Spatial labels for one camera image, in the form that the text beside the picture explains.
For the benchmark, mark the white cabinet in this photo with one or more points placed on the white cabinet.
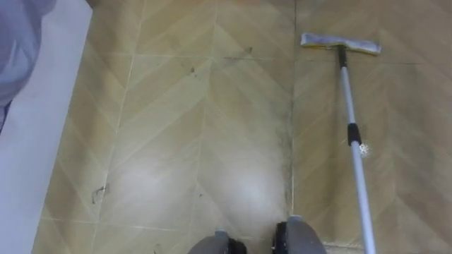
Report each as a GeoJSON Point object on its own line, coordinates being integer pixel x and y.
{"type": "Point", "coordinates": [31, 148]}

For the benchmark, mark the light blue cloth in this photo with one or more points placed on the light blue cloth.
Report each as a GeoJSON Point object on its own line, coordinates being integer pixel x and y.
{"type": "Point", "coordinates": [16, 46]}

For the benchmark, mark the mop with silver pole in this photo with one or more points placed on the mop with silver pole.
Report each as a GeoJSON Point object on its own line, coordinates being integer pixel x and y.
{"type": "Point", "coordinates": [356, 166]}

